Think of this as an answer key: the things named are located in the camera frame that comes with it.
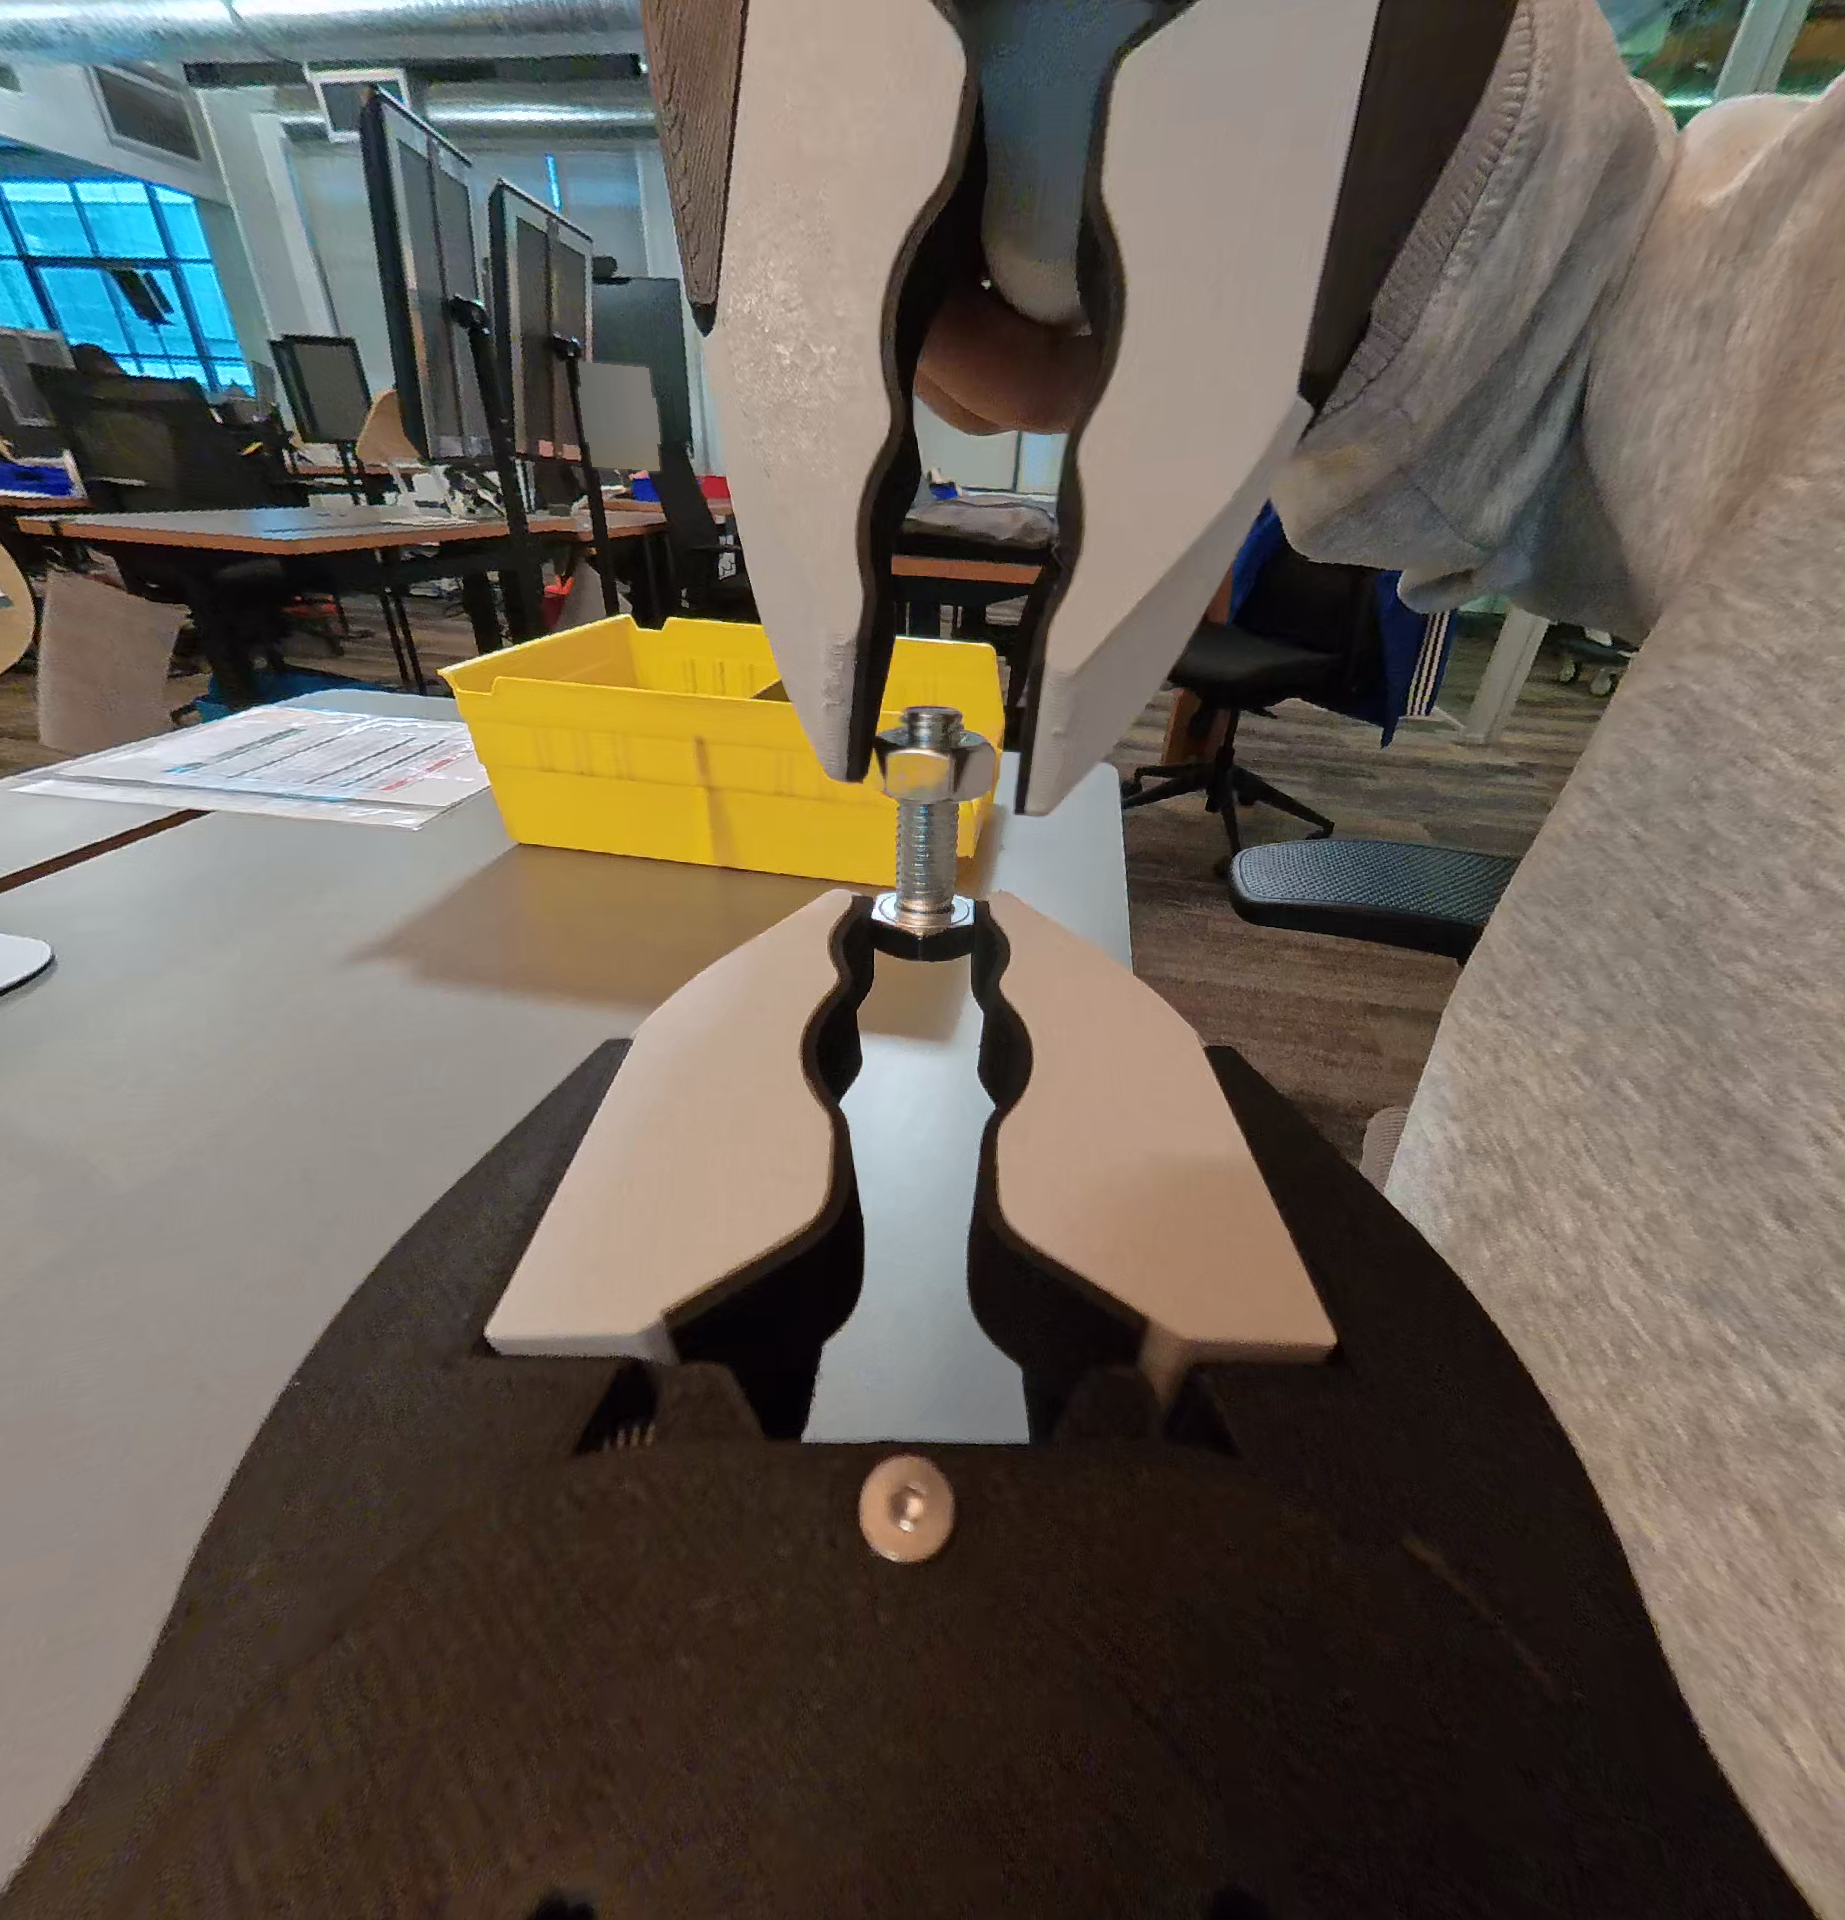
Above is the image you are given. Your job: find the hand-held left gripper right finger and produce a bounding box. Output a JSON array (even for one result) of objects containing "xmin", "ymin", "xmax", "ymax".
[{"xmin": 971, "ymin": 892, "xmax": 1342, "ymax": 1441}]

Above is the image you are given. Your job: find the laminated paper sheet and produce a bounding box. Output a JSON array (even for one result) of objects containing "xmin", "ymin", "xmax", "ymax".
[{"xmin": 15, "ymin": 706, "xmax": 493, "ymax": 832}]

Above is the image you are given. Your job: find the person's right hand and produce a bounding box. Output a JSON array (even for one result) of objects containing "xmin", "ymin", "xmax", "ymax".
[{"xmin": 914, "ymin": 286, "xmax": 1095, "ymax": 440}]

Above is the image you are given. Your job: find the blue jacket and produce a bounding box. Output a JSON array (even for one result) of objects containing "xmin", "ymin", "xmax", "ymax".
[{"xmin": 1229, "ymin": 501, "xmax": 1464, "ymax": 733}]

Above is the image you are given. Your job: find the dark duffel bag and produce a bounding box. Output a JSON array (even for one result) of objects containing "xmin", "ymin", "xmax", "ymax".
[{"xmin": 907, "ymin": 501, "xmax": 1059, "ymax": 554}]

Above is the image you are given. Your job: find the steel bolt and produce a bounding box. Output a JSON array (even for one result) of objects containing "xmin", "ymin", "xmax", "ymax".
[{"xmin": 869, "ymin": 706, "xmax": 1004, "ymax": 963}]

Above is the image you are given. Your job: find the grey flat panel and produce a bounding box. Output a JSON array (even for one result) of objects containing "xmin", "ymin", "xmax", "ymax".
[{"xmin": 37, "ymin": 570, "xmax": 188, "ymax": 756}]

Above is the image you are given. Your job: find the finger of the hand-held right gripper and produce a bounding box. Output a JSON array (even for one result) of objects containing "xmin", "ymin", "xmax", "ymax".
[
  {"xmin": 1010, "ymin": 0, "xmax": 1379, "ymax": 818},
  {"xmin": 701, "ymin": 0, "xmax": 984, "ymax": 784}
]

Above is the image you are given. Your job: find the black flat monitor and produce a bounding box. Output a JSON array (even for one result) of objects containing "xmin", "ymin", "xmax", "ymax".
[{"xmin": 592, "ymin": 277, "xmax": 699, "ymax": 458}]

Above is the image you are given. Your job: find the dark computer monitor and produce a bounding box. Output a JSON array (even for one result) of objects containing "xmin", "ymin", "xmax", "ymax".
[
  {"xmin": 487, "ymin": 180, "xmax": 598, "ymax": 458},
  {"xmin": 359, "ymin": 90, "xmax": 489, "ymax": 467}
]

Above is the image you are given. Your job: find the person's light sweater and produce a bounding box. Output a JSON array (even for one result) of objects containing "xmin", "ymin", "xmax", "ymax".
[{"xmin": 1385, "ymin": 420, "xmax": 1845, "ymax": 1920}]

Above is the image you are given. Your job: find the grey desk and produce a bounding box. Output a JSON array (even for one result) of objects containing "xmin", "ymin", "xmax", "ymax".
[{"xmin": 0, "ymin": 688, "xmax": 1134, "ymax": 1920}]

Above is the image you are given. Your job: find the wooden office desk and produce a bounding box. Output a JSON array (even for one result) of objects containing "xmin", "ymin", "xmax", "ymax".
[{"xmin": 15, "ymin": 501, "xmax": 669, "ymax": 693}]

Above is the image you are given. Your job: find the person's right forearm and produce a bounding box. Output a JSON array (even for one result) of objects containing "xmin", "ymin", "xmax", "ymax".
[{"xmin": 1274, "ymin": 0, "xmax": 1845, "ymax": 633}]

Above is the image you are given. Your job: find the yellow plastic bin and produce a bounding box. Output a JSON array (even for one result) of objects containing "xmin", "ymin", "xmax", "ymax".
[{"xmin": 439, "ymin": 615, "xmax": 1004, "ymax": 888}]

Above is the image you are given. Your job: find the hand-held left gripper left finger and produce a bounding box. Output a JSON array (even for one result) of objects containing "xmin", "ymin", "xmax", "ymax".
[{"xmin": 484, "ymin": 885, "xmax": 869, "ymax": 1441}]

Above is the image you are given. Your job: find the small black monitor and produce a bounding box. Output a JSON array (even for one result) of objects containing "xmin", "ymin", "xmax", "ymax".
[{"xmin": 270, "ymin": 334, "xmax": 373, "ymax": 443}]

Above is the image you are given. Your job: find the steel hex nut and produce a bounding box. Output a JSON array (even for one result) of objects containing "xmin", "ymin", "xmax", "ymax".
[{"xmin": 874, "ymin": 742, "xmax": 1002, "ymax": 805}]

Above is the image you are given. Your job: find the silver ventilation duct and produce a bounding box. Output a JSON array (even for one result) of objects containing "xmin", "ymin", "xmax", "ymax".
[{"xmin": 225, "ymin": 0, "xmax": 644, "ymax": 34}]

